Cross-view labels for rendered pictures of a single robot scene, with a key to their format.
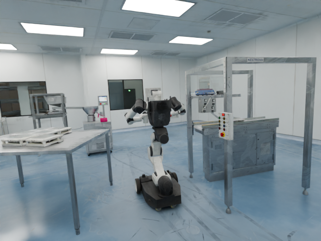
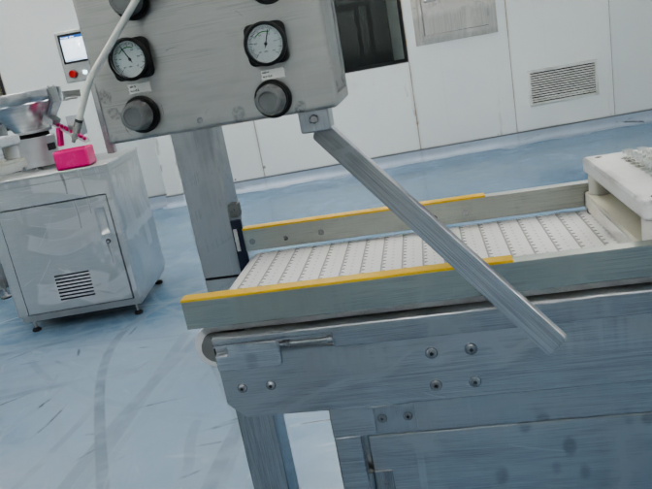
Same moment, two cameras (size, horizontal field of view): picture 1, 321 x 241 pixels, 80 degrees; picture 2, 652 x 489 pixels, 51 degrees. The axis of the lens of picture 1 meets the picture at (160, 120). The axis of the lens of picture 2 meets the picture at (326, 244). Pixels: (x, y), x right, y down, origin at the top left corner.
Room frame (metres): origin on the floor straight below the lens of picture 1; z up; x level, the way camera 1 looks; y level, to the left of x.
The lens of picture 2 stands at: (2.03, -1.00, 1.10)
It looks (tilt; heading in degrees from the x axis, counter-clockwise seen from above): 16 degrees down; 25
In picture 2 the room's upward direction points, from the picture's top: 10 degrees counter-clockwise
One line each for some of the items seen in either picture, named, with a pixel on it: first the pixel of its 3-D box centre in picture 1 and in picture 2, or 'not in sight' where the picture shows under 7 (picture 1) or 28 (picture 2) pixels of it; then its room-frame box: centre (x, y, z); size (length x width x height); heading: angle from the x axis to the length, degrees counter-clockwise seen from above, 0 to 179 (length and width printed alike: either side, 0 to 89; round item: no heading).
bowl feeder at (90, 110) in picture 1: (93, 114); (46, 128); (4.67, 1.63, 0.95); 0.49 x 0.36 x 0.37; 113
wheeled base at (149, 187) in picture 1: (160, 183); not in sight; (2.30, 0.03, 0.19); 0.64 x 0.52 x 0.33; 16
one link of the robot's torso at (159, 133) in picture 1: (160, 134); not in sight; (2.20, 0.01, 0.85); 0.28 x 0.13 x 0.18; 16
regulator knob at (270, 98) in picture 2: not in sight; (269, 94); (2.57, -0.72, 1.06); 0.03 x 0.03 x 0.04; 15
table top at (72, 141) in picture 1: (35, 140); not in sight; (2.27, 1.54, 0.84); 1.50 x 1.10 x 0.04; 86
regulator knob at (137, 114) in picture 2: not in sight; (136, 109); (2.54, -0.60, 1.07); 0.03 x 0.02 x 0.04; 105
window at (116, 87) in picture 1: (126, 94); (315, 5); (7.54, 1.27, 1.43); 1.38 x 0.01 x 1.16; 113
